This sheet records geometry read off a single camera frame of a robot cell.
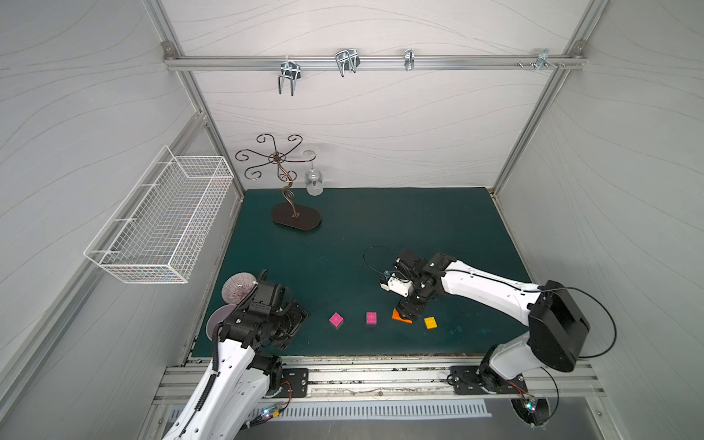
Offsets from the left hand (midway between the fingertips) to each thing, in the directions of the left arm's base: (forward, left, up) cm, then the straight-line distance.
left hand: (307, 322), depth 76 cm
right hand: (+8, -30, -3) cm, 31 cm away
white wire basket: (+13, +37, +23) cm, 45 cm away
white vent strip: (-19, -11, -9) cm, 24 cm away
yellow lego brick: (+3, -37, -8) cm, 38 cm away
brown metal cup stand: (+45, +15, -6) cm, 48 cm away
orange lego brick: (+5, -26, -6) cm, 27 cm away
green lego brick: (+1, -8, -6) cm, 10 cm away
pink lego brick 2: (+4, -18, -7) cm, 20 cm away
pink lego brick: (+2, -8, -5) cm, 10 cm away
